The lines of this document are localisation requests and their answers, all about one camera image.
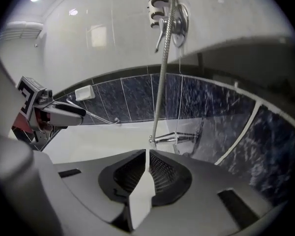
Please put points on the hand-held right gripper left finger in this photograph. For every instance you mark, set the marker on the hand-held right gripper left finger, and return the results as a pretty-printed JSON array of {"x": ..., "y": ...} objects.
[{"x": 123, "y": 176}]

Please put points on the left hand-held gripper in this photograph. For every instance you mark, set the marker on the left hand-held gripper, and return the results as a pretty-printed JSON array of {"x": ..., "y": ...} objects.
[{"x": 27, "y": 95}]

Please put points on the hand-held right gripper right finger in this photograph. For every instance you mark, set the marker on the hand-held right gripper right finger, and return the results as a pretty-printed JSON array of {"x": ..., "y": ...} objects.
[{"x": 169, "y": 178}]

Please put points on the white soap dish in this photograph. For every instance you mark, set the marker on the white soap dish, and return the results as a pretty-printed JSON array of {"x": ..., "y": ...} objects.
[{"x": 84, "y": 93}]

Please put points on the chrome grab bar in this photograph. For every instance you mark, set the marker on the chrome grab bar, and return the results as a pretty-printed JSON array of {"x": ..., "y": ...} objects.
[{"x": 98, "y": 115}]

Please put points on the white bathtub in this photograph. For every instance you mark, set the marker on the white bathtub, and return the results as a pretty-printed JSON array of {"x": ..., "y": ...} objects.
[{"x": 100, "y": 141}]

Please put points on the chrome bathtub spout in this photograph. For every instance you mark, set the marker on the chrome bathtub spout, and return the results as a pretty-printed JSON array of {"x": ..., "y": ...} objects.
[{"x": 172, "y": 137}]

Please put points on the towel rack with towels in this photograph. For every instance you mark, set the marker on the towel rack with towels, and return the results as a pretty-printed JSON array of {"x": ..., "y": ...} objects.
[{"x": 22, "y": 29}]

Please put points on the chrome shower mixer valve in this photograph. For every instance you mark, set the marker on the chrome shower mixer valve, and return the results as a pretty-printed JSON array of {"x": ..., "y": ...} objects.
[{"x": 179, "y": 26}]

